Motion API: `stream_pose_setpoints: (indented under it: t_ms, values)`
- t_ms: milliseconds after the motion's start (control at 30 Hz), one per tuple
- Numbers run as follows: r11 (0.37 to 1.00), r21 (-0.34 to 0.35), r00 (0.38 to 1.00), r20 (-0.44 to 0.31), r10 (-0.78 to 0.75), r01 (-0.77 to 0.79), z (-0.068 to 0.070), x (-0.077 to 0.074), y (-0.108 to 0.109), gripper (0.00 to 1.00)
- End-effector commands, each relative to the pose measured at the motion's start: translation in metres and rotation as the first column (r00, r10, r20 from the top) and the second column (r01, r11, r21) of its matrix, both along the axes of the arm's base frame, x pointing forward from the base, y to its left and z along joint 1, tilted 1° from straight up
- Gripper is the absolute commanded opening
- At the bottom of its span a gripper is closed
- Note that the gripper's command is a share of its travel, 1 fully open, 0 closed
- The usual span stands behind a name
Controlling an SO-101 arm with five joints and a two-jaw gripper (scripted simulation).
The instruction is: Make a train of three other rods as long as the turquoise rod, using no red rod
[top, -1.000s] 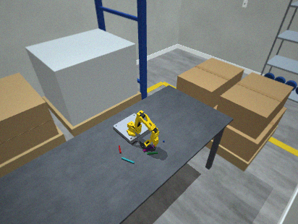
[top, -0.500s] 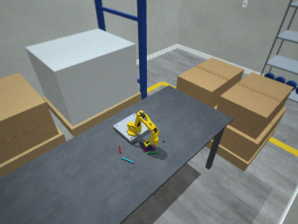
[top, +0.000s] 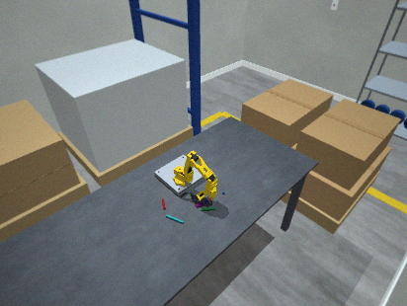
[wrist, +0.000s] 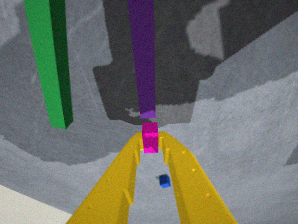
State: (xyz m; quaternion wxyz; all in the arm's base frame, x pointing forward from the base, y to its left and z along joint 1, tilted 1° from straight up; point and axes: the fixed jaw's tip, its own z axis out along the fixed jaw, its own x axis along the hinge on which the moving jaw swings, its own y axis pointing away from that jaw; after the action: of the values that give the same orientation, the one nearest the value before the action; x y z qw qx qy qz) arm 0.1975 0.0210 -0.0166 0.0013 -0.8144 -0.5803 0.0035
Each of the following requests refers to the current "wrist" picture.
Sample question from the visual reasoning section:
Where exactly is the purple rod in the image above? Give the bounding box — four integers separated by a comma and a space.
128, 0, 156, 118

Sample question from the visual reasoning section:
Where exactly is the small blue cube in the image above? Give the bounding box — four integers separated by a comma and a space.
159, 175, 170, 188

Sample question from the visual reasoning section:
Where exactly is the green rod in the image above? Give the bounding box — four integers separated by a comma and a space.
24, 0, 73, 130

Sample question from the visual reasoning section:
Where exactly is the magenta rod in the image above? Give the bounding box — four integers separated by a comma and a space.
142, 122, 158, 153

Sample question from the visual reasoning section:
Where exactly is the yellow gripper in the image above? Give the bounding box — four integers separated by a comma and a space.
66, 131, 238, 224

